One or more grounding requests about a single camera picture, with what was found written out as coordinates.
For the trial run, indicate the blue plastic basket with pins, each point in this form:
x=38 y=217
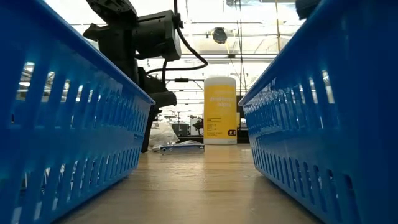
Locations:
x=326 y=140
x=77 y=140

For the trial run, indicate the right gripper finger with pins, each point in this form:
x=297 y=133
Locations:
x=308 y=7

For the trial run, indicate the yellow disinfecting wipes canister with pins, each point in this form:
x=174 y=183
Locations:
x=219 y=118

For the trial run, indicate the black aluminium frame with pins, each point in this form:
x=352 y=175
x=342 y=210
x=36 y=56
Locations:
x=182 y=80

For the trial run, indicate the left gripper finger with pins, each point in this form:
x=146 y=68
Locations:
x=150 y=124

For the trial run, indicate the white cotton packet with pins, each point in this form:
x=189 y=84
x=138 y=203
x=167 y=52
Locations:
x=166 y=133

